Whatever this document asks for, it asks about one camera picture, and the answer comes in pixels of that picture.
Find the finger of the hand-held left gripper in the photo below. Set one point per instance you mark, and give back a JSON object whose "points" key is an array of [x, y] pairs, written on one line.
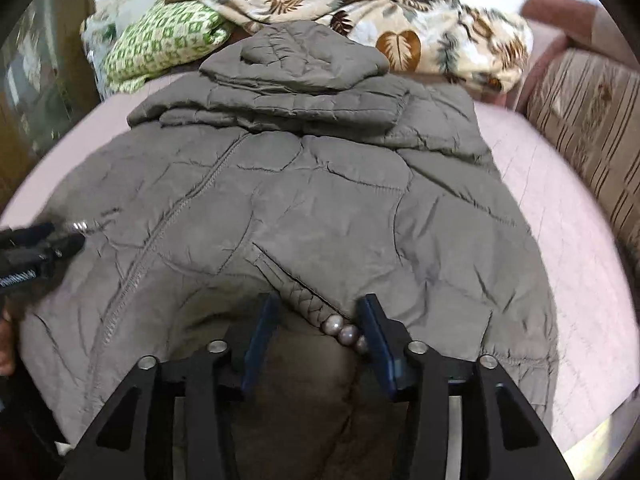
{"points": [[30, 234], [65, 247]]}

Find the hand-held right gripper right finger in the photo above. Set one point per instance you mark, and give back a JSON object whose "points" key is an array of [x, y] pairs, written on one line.
{"points": [[380, 350]]}

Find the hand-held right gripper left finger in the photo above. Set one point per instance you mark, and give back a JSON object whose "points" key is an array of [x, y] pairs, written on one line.
{"points": [[260, 340]]}

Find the grey-brown padded hooded jacket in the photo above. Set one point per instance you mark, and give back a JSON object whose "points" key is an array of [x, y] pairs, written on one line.
{"points": [[320, 200]]}

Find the person's left hand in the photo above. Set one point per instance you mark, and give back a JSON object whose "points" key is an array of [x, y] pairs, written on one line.
{"points": [[6, 345]]}

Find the wooden stained glass door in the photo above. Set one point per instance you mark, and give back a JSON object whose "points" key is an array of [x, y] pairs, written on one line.
{"points": [[30, 85]]}

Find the floral plastic bag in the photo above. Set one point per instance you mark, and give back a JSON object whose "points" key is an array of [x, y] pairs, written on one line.
{"points": [[92, 35]]}

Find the pink quilted bed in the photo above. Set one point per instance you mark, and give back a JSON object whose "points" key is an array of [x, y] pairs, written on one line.
{"points": [[560, 220]]}

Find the green checked pillow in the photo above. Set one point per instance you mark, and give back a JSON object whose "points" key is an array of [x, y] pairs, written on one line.
{"points": [[160, 40]]}

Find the striped floral sofa cushion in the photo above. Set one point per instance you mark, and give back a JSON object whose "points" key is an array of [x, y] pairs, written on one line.
{"points": [[590, 110]]}

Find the leaf print blanket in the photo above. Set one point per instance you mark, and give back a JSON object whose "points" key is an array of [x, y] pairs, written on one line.
{"points": [[400, 25]]}

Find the pink sofa armrest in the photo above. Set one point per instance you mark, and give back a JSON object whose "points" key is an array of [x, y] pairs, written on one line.
{"points": [[555, 15]]}

